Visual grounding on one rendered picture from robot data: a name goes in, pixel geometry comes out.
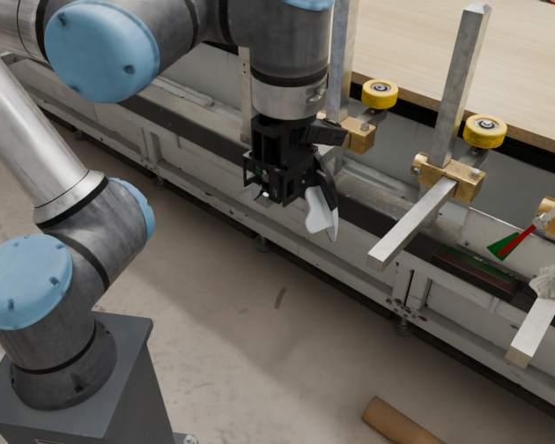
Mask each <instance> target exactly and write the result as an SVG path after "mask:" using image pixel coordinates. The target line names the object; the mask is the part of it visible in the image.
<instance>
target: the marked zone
mask: <svg viewBox="0 0 555 444"><path fill-rule="evenodd" d="M519 235H520V234H519V233H518V232H516V233H513V234H511V235H509V236H507V237H506V238H504V239H502V240H499V241H497V242H495V243H493V244H492V245H490V246H488V247H486V248H487V249H488V250H489V251H490V252H491V253H492V254H494V255H495V256H496V257H497V256H498V254H499V252H500V250H501V249H503V248H504V247H505V246H506V245H508V244H509V243H510V242H511V241H513V240H514V239H515V238H516V237H517V236H519ZM522 241H523V240H521V241H520V242H519V243H518V244H517V245H515V246H514V247H513V248H511V249H510V250H509V251H508V252H506V253H505V254H504V255H501V256H498V257H497V258H498V259H500V260H501V261H502V262H503V261H504V260H505V259H506V258H507V256H508V255H509V254H510V253H511V252H512V251H513V250H514V249H515V248H516V247H517V246H518V245H519V244H520V243H521V242H522Z"/></svg>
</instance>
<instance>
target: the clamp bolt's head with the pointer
mask: <svg viewBox="0 0 555 444"><path fill-rule="evenodd" d="M535 223H536V226H539V227H542V228H543V227H544V226H546V222H545V221H544V220H543V219H541V218H537V219H536V220H535ZM535 229H537V227H535V226H534V224H532V225H531V226H530V227H528V228H527V229H526V230H525V231H524V232H522V233H521V234H520V235H519V236H517V237H516V238H515V239H514V240H512V241H511V242H510V243H509V244H508V245H506V246H505V247H504V248H503V249H501V250H500V252H499V254H498V256H501V255H504V254H505V253H506V252H508V251H509V250H510V249H511V248H513V247H514V246H515V245H517V244H518V243H519V242H520V241H522V240H523V239H524V238H525V237H527V236H528V235H529V234H530V233H532V232H533V231H534V230H535ZM498 256H497V257H498Z"/></svg>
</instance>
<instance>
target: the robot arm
mask: <svg viewBox="0 0 555 444"><path fill-rule="evenodd" d="M334 2H335V0H0V49H3V50H6V51H9V52H12V53H15V54H18V55H21V56H26V57H29V58H32V59H34V60H38V61H41V62H44V63H47V64H49V65H50V66H52V68H53V70H54V71H55V73H56V74H57V76H58V77H59V78H60V79H61V80H62V81H63V82H64V83H65V84H66V85H67V86H68V87H69V88H70V89H72V90H73V91H75V92H76V93H78V94H79V95H80V96H82V97H84V98H86V99H88V100H92V101H95V102H99V103H116V102H119V101H122V100H126V99H127V98H128V97H130V96H132V95H135V94H137V93H140V92H142V91H143V90H144V89H145V88H146V87H147V86H148V85H149V84H150V83H151V82H152V81H153V80H154V79H155V78H156V77H157V76H158V75H159V74H161V73H162V72H163V71H164V70H166V69H167V68H168V67H170V66H171V65H172V64H174V63H175V62H176V61H178V60H179V59H180V58H181V57H183V56H184V55H186V54H187V53H188V52H190V51H191V50H192V49H193V48H195V47H196V46H197V45H198V44H200V43H201V42H202V41H214V42H219V43H225V44H229V45H235V46H239V47H244V48H249V54H250V77H251V101H252V105H253V106H254V108H255V109H256V110H257V111H258V112H260V114H259V115H256V116H255V117H253V118H252V119H250V121H251V144H252V149H251V150H249V151H248V152H246V153H244V154H243V155H242V165H243V181H244V187H245V188H244V189H243V190H242V191H241V192H240V193H239V195H240V196H241V195H243V194H245V193H247V192H249V191H250V190H252V199H253V201H255V200H256V199H257V198H258V197H259V196H260V195H261V194H263V193H264V192H266V193H267V194H269V199H270V200H271V201H273V202H275V203H277V204H281V203H282V202H283V207H284V208H285V207H286V206H287V205H288V204H290V203H292V202H293V201H294V200H296V199H297V198H298V197H299V196H301V190H302V189H303V188H304V187H305V186H307V182H308V181H310V180H311V179H312V178H314V179H313V180H312V184H313V187H308V188H307V189H306V192H305V198H306V201H307V205H308V208H309V212H308V214H307V218H306V220H305V227H306V229H307V231H308V232H309V233H316V232H319V231H321V230H322V229H326V233H327V235H328V236H329V239H330V241H331V242H334V241H335V240H336V238H337V226H338V212H337V206H338V201H337V189H336V184H335V182H334V179H333V177H332V175H331V173H330V171H329V169H328V168H327V167H326V165H325V163H324V159H323V158H322V155H321V154H320V153H319V151H318V146H316V145H314V144H325V145H328V146H333V145H335V146H342V145H343V142H344V139H345V137H346V135H347V132H348V130H347V129H344V128H343V127H341V126H342V125H341V124H340V123H338V122H335V121H334V120H330V119H327V118H323V119H318V118H316V117H317V113H318V112H319V111H321V110H322V108H323V107H324V105H325V96H326V84H327V73H328V72H327V70H328V61H329V37H330V25H331V12H332V6H333V4H334ZM249 161H250V162H252V163H253V174H251V175H250V176H249V177H248V178H247V166H246V164H247V163H248V162H249ZM256 165H257V166H256ZM0 167H1V168H2V169H3V170H4V171H5V172H6V173H7V174H8V175H9V176H10V177H11V179H12V180H13V181H14V182H15V183H16V184H17V185H18V187H19V188H20V189H21V190H22V191H23V193H24V194H25V195H26V196H27V197H28V198H29V200H30V201H31V202H32V203H33V206H34V208H33V222H34V223H35V224H36V225H37V226H38V228H39V229H40V230H41V231H42V232H43V234H42V233H32V234H31V236H30V237H26V236H25V235H21V236H18V237H15V238H12V239H10V240H7V241H6V242H4V243H2V244H0V345H2V347H3V349H4V351H5V352H6V354H7V356H8V357H9V359H10V372H9V375H10V381H11V386H12V388H13V390H14V391H15V393H16V394H17V396H18V398H19V399H20V400H21V401H22V402H23V403H25V404H27V405H28V406H30V407H32V408H35V409H38V410H43V411H57V410H62V409H67V408H70V407H72V406H75V405H77V404H79V403H82V402H83V401H85V400H87V399H88V398H90V397H91V396H93V395H94V394H95V393H97V392H98V391H99V390H100V389H101V388H102V387H103V386H104V385H105V384H106V382H107V381H108V379H109V378H110V376H111V374H112V373H113V371H114V369H115V365H116V361H117V347H116V343H115V340H114V337H113V335H112V333H111V332H110V330H109V329H108V328H107V327H106V326H105V325H104V324H103V323H101V322H99V321H98V320H97V319H95V318H94V317H93V313H92V311H91V310H92V308H93V306H94V305H95V304H96V303H97V301H98V300H99V299H100V298H101V297H102V296H103V294H104V293H105V292H106V291H107V289H108V288H109V287H110V286H111V285H112V284H113V283H114V281H115V280H116V279H117V278H118V277H119V276H120V275H121V274H122V272H123V271H124V270H125V269H126V268H127V267H128V265H129V264H130V263H131V262H132V260H133V259H134V258H135V257H136V256H137V254H139V253H140V252H141V251H142V250H143V249H144V247H145V244H146V242H147V241H148V240H149V239H150V238H151V236H152V233H153V230H154V225H155V221H154V215H153V212H152V208H151V206H150V205H148V204H147V200H146V198H145V197H144V195H143V194H142V193H141V192H140V191H139V190H138V189H137V188H135V187H134V186H133V185H131V184H130V183H128V182H126V181H119V179H118V178H107V177H106V176H105V175H104V174H103V173H102V172H99V171H93V170H88V169H87V168H85V166H84V165H83V164H82V162H81V161H80V160H79V158H78V157H77V156H76V154H75V153H74V152H73V150H72V149H71V148H70V147H69V146H68V145H67V143H66V142H65V141H64V140H63V138H62V137H61V135H60V134H59V133H58V132H57V130H56V129H55V127H54V126H53V125H52V124H51V122H50V121H49V120H48V118H47V117H46V116H45V115H44V114H43V113H42V111H41V110H40V109H39V107H38V106H37V105H36V103H35V102H34V101H33V99H32V98H31V97H30V95H29V94H28V93H27V92H26V90H25V89H24V87H23V86H22V85H21V84H20V83H19V81H18V80H17V79H16V78H15V77H14V75H13V74H12V73H11V71H10V70H9V69H8V67H7V66H6V65H5V63H4V62H3V61H2V59H1V58H0ZM74 362H75V363H74Z"/></svg>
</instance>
